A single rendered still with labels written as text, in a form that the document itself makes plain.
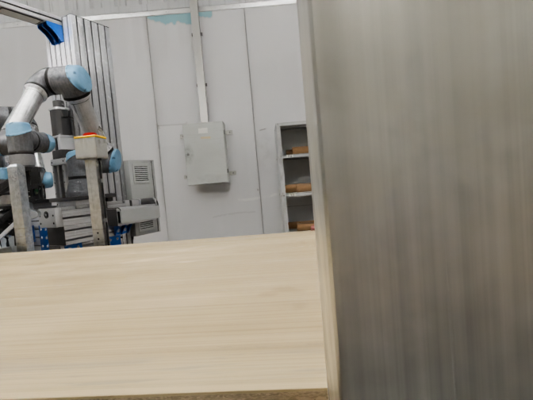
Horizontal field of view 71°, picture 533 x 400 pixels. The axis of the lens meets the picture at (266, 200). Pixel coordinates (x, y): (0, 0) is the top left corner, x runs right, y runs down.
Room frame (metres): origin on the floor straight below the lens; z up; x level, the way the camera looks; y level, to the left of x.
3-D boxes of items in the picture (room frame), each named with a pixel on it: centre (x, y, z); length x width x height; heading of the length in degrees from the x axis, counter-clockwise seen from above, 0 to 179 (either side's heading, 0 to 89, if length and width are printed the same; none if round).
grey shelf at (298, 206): (3.71, -0.59, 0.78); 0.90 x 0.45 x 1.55; 90
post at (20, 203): (1.22, 0.79, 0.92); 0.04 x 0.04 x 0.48; 85
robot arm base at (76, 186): (1.92, 0.93, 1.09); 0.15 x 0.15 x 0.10
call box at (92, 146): (1.19, 0.53, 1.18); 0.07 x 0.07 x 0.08; 85
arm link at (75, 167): (1.92, 0.92, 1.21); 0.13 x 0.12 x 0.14; 87
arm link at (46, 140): (1.41, 0.84, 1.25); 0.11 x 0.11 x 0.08; 87
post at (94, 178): (1.19, 0.53, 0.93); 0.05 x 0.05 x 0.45; 85
